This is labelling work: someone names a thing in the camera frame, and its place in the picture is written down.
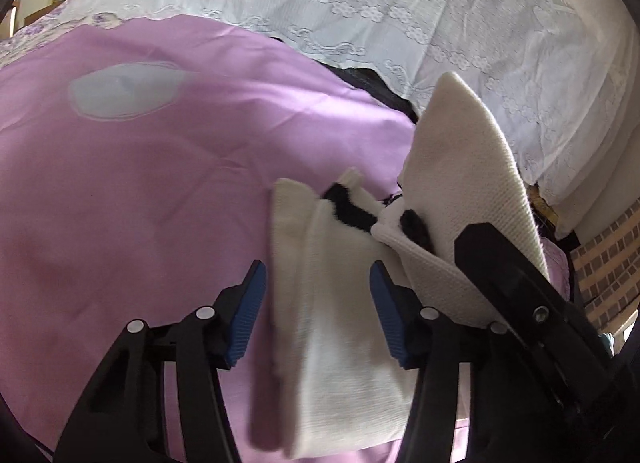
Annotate white lace bed cover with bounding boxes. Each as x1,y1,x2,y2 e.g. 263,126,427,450
65,0,638,239

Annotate white sweater with black stripes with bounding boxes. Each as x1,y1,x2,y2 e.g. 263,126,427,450
247,70,551,461

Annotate pink bed sheet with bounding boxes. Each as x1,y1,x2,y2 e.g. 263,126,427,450
0,13,576,463

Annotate lavender floral bed sheet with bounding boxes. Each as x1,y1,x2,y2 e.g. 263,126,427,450
0,0,123,71

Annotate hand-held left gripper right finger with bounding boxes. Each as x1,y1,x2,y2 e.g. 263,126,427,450
369,262,507,463

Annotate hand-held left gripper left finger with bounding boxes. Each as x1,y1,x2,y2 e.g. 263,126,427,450
56,260,267,463

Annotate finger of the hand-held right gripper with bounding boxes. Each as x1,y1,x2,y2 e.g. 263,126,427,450
452,222,572,325

